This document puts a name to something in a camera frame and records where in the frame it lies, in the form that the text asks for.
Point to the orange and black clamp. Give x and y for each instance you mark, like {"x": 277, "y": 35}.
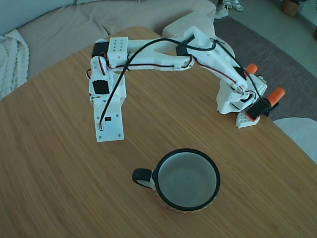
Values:
{"x": 277, "y": 95}
{"x": 252, "y": 68}

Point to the grey rug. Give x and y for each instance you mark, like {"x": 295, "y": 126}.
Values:
{"x": 284, "y": 44}

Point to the white shoe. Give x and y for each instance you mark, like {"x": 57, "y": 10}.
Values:
{"x": 221, "y": 12}
{"x": 237, "y": 5}

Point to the white fabric seat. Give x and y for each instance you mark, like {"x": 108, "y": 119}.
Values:
{"x": 299, "y": 136}

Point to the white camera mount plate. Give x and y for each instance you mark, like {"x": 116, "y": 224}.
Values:
{"x": 111, "y": 129}

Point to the brown wicker basket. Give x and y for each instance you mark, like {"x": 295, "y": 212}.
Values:
{"x": 292, "y": 7}

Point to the white sofa cushion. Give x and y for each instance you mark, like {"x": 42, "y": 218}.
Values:
{"x": 173, "y": 27}

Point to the white cup with black rim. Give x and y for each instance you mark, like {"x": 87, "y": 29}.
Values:
{"x": 188, "y": 183}

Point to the white knitted blanket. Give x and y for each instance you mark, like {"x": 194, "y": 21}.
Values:
{"x": 10, "y": 62}

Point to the beige fabric sofa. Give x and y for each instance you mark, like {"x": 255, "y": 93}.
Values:
{"x": 62, "y": 32}

